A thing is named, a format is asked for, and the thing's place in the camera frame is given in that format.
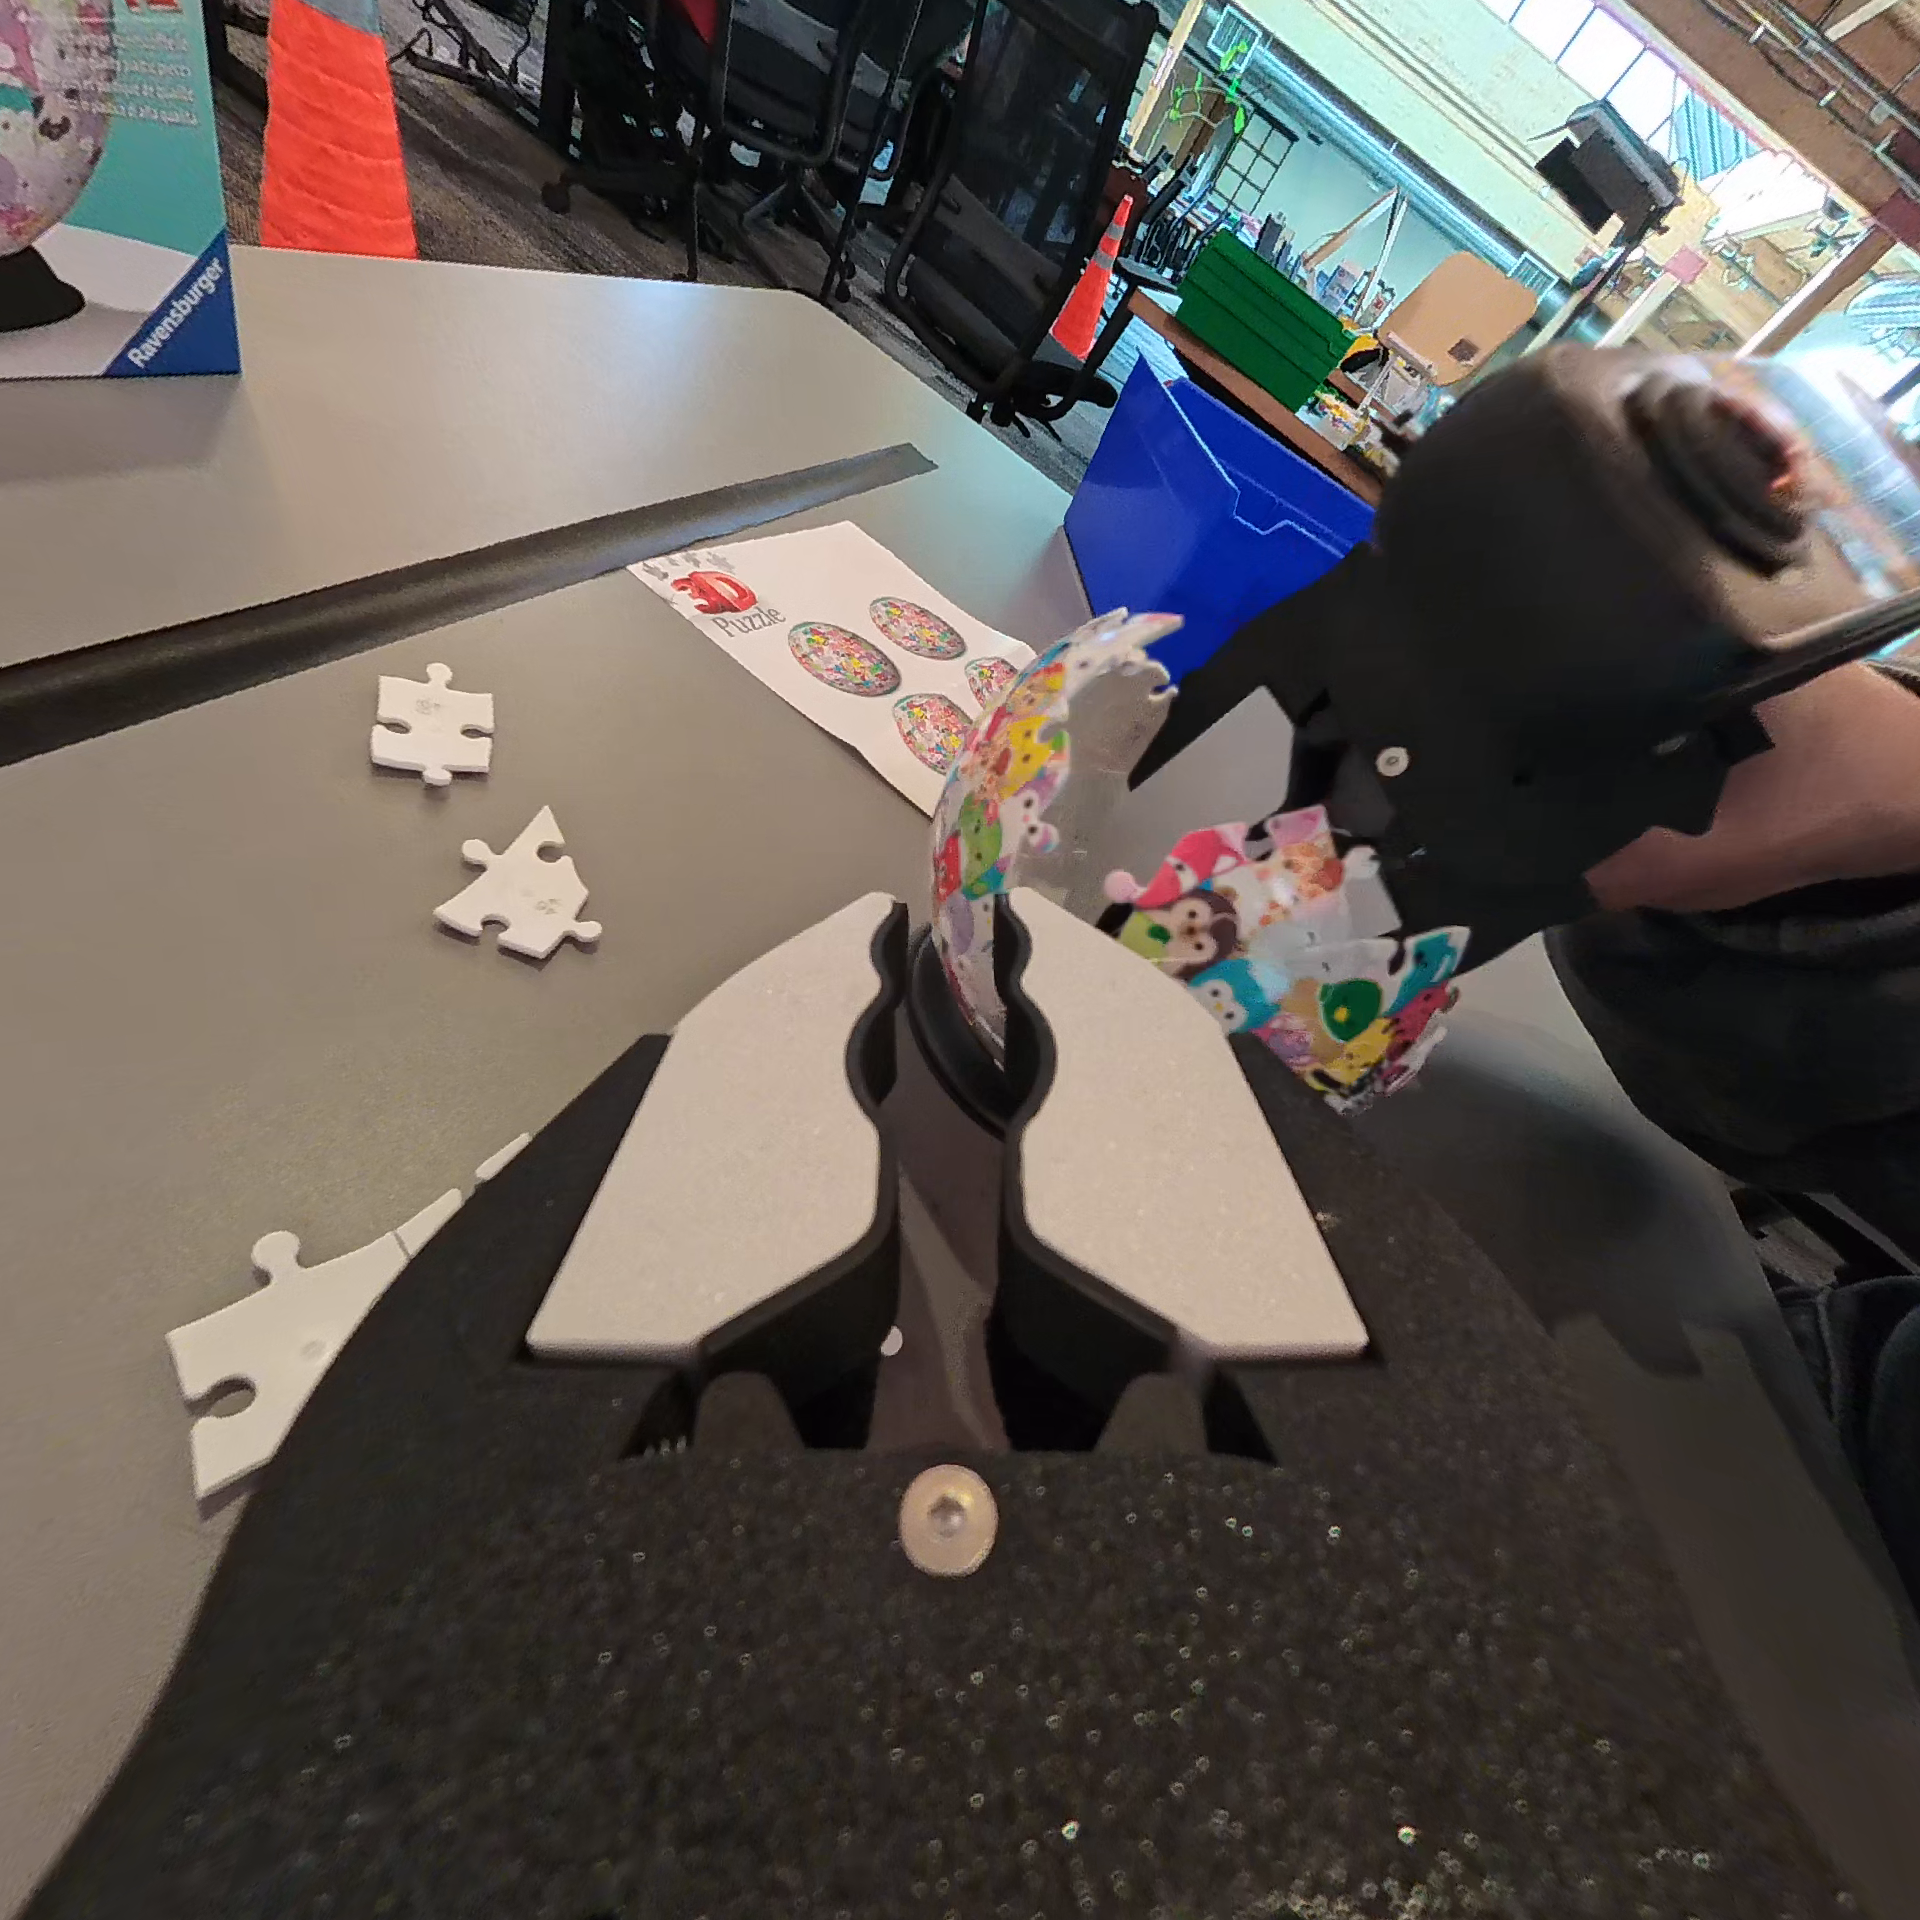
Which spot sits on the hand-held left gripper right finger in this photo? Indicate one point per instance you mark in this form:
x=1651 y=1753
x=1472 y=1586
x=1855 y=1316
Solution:
x=1184 y=1185

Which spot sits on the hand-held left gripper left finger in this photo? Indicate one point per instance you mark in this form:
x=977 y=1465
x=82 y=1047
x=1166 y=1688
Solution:
x=721 y=1185

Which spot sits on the colourful puzzle ball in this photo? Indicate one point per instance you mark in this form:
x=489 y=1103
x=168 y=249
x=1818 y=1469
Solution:
x=1019 y=780

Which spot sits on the white puzzle piece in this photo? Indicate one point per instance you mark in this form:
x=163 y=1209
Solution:
x=433 y=725
x=283 y=1348
x=504 y=1156
x=521 y=891

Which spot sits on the puzzle instruction sheet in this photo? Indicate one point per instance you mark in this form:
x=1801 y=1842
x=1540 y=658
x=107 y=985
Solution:
x=839 y=599

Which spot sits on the puzzle box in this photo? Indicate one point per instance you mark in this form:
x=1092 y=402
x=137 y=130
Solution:
x=106 y=180

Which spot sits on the person's right hand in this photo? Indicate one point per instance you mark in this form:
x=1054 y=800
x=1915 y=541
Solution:
x=1830 y=796

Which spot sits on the blue plastic bin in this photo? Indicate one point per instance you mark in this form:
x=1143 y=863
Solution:
x=1201 y=509

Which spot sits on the green plastic bins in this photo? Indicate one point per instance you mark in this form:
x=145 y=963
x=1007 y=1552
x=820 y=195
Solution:
x=1260 y=322

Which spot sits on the black table divider strip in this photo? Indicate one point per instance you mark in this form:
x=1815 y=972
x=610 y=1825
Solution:
x=375 y=615

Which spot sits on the black office chair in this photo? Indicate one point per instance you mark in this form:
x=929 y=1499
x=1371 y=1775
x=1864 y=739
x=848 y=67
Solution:
x=721 y=105
x=1019 y=195

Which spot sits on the person's leg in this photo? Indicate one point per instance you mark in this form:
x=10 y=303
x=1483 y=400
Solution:
x=1868 y=1380

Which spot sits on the orange cloth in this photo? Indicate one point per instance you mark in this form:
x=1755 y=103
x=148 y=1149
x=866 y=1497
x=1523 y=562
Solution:
x=338 y=135

